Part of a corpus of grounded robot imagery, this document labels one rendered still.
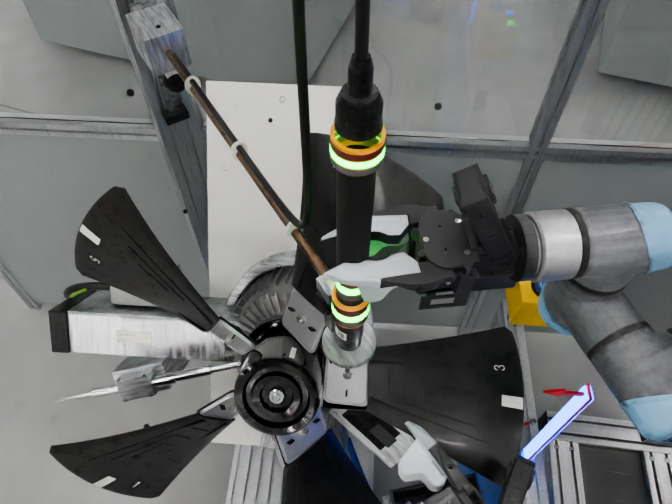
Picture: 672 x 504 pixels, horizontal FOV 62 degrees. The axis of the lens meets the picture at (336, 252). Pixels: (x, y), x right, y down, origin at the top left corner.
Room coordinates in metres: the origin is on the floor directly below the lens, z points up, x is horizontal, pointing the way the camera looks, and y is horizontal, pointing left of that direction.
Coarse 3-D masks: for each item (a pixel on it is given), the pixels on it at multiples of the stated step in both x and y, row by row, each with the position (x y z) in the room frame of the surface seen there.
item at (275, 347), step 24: (264, 336) 0.39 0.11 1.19; (288, 336) 0.38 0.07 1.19; (264, 360) 0.31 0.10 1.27; (288, 360) 0.31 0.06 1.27; (312, 360) 0.33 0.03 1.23; (240, 384) 0.29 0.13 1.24; (264, 384) 0.29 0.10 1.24; (288, 384) 0.29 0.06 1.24; (312, 384) 0.29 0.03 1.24; (240, 408) 0.27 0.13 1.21; (264, 408) 0.27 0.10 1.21; (288, 408) 0.27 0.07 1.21; (312, 408) 0.26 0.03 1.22; (264, 432) 0.24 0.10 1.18; (288, 432) 0.24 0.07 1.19
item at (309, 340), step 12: (300, 300) 0.41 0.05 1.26; (288, 312) 0.40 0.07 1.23; (300, 312) 0.39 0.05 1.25; (312, 312) 0.38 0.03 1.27; (288, 324) 0.39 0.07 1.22; (300, 324) 0.38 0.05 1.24; (312, 324) 0.37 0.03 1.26; (324, 324) 0.36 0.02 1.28; (300, 336) 0.36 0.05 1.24; (312, 336) 0.35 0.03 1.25; (312, 348) 0.34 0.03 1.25
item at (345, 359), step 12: (324, 276) 0.36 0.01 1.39; (324, 288) 0.35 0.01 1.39; (324, 300) 0.34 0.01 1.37; (324, 312) 0.34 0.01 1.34; (324, 336) 0.33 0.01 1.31; (336, 336) 0.33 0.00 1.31; (372, 336) 0.33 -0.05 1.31; (324, 348) 0.31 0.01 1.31; (336, 348) 0.31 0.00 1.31; (360, 348) 0.31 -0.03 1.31; (372, 348) 0.31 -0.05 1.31; (336, 360) 0.29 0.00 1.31; (348, 360) 0.29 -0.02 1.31; (360, 360) 0.29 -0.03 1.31
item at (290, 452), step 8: (320, 408) 0.30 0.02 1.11; (320, 416) 0.29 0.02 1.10; (312, 424) 0.28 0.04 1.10; (320, 424) 0.28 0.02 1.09; (296, 432) 0.26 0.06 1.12; (312, 432) 0.27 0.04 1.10; (320, 432) 0.27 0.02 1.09; (280, 440) 0.25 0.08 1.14; (288, 440) 0.25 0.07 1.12; (296, 440) 0.25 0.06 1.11; (304, 440) 0.26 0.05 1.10; (312, 440) 0.26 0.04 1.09; (288, 448) 0.24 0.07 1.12; (296, 448) 0.24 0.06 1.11; (304, 448) 0.25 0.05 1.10; (288, 456) 0.23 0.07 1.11; (296, 456) 0.23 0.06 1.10
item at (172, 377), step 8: (192, 368) 0.37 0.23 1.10; (200, 368) 0.37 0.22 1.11; (208, 368) 0.37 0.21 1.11; (216, 368) 0.37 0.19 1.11; (224, 368) 0.37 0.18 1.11; (232, 368) 0.37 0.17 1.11; (152, 376) 0.36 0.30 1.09; (160, 376) 0.36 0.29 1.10; (168, 376) 0.36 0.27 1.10; (176, 376) 0.36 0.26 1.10; (184, 376) 0.36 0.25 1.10; (192, 376) 0.36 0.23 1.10; (200, 376) 0.36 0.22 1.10; (152, 384) 0.35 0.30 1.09; (160, 384) 0.35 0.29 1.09; (168, 384) 0.35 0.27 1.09; (88, 392) 0.35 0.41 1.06; (96, 392) 0.34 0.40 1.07; (104, 392) 0.34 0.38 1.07; (112, 392) 0.34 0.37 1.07; (56, 400) 0.34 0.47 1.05; (64, 400) 0.34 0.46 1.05
